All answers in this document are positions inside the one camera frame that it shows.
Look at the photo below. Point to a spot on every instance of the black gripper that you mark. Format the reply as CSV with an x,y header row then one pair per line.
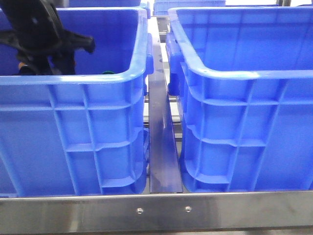
x,y
40,39

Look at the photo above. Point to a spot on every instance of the yellow push button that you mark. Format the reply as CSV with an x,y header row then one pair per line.
x,y
24,69

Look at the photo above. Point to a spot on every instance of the blue bin with buttons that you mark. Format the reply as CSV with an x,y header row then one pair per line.
x,y
79,134

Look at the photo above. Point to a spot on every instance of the blue bin behind source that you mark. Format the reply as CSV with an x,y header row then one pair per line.
x,y
110,3

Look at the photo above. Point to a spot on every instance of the green push button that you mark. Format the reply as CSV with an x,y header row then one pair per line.
x,y
108,72

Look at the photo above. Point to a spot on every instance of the blue bin right rear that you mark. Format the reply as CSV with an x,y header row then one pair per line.
x,y
161,7

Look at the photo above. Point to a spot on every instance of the blue empty target bin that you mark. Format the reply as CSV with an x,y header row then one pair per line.
x,y
245,81

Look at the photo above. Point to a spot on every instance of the steel front rail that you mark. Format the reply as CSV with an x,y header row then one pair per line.
x,y
173,212

